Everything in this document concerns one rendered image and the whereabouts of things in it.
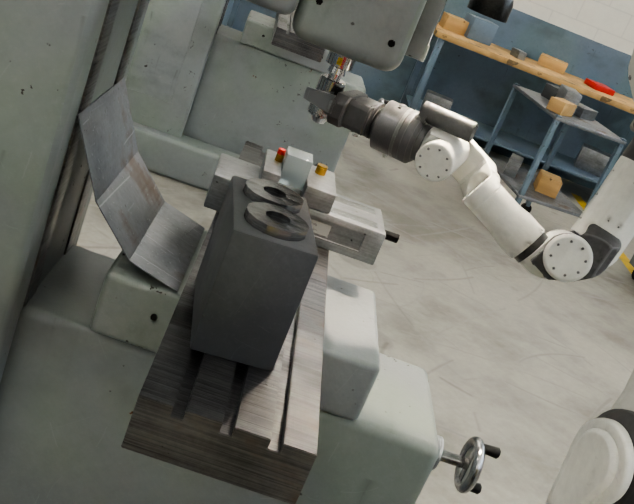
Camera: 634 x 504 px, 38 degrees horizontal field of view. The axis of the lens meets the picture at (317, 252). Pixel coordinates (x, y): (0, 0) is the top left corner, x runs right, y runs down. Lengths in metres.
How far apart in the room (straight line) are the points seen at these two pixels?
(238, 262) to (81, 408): 0.61
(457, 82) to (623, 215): 6.78
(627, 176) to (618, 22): 6.94
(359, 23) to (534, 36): 6.84
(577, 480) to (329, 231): 0.73
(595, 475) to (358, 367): 0.51
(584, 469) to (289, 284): 0.46
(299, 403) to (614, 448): 0.41
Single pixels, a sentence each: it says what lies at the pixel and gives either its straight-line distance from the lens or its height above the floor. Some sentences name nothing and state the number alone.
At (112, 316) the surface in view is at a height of 0.77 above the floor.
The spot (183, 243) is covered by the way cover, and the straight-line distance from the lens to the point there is 1.75.
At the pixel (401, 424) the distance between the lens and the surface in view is 1.73.
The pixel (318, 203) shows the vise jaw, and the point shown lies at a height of 1.01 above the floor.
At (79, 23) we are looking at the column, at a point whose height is 1.24.
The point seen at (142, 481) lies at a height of 0.46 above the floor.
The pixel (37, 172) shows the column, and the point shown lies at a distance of 1.49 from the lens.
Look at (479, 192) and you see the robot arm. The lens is 1.53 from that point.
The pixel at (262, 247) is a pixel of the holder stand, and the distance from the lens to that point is 1.20.
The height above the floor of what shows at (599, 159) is 0.37.
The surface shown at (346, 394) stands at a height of 0.78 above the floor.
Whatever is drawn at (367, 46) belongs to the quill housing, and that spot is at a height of 1.34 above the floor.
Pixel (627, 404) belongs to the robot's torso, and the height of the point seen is 1.08.
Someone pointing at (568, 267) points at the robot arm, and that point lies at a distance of 1.51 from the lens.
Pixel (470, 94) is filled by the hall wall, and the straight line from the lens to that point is 8.31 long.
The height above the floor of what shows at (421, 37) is 1.38.
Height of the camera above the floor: 1.54
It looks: 20 degrees down
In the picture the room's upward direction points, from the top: 22 degrees clockwise
